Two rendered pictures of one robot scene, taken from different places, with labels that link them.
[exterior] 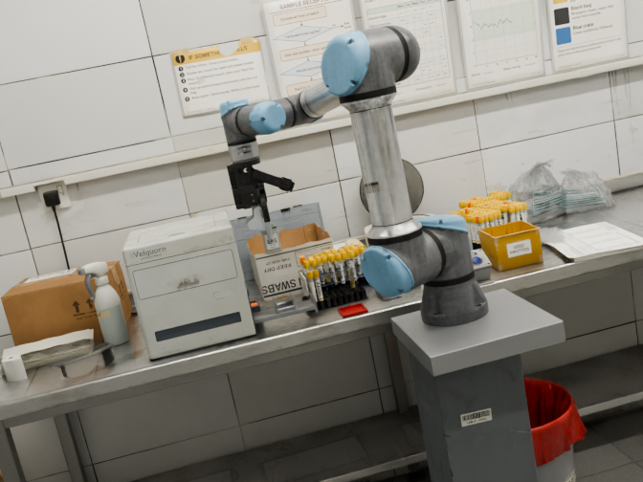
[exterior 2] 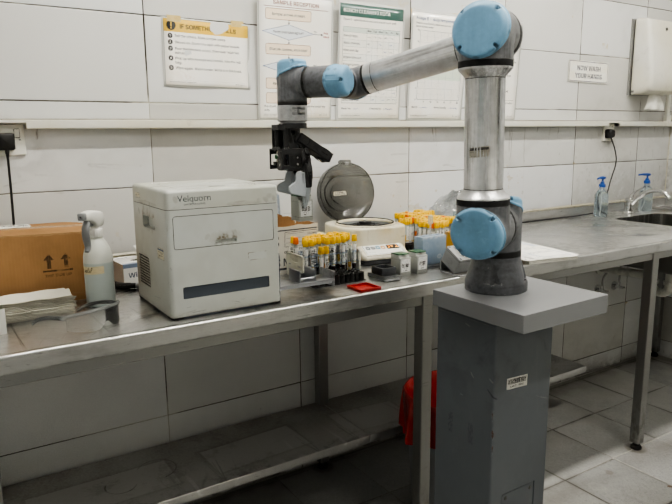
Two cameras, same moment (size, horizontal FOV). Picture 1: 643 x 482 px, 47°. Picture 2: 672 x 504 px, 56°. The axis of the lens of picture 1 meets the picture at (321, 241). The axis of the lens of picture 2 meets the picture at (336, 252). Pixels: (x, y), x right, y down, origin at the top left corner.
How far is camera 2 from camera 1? 0.82 m
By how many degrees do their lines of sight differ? 24
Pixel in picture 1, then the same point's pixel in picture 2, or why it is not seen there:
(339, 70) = (479, 32)
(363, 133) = (484, 98)
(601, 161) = not seen: hidden behind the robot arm
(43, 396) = (53, 350)
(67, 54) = not seen: outside the picture
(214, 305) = (247, 266)
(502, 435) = (531, 400)
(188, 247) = (232, 200)
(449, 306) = (506, 277)
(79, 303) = (53, 258)
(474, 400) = (518, 365)
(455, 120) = (394, 142)
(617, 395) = not seen: hidden behind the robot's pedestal
